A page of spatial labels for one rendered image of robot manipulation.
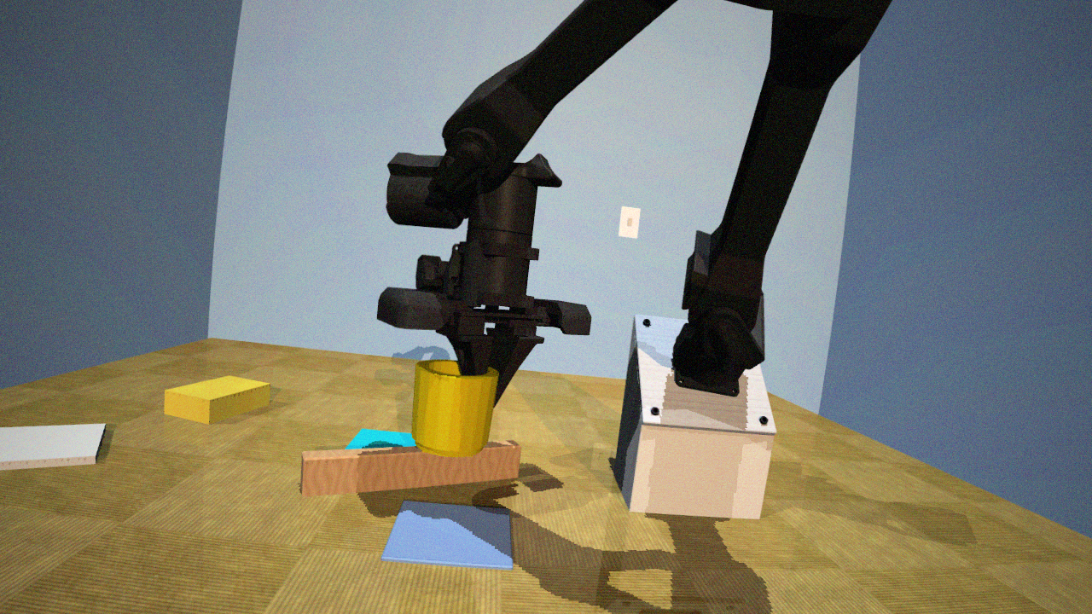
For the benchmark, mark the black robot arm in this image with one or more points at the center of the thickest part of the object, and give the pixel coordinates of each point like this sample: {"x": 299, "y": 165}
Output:
{"x": 812, "y": 43}

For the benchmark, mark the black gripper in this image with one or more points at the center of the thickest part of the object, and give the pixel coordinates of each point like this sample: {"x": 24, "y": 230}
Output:
{"x": 494, "y": 273}

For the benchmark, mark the orange rectangular bar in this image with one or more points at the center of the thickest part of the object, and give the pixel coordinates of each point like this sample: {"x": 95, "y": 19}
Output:
{"x": 333, "y": 472}

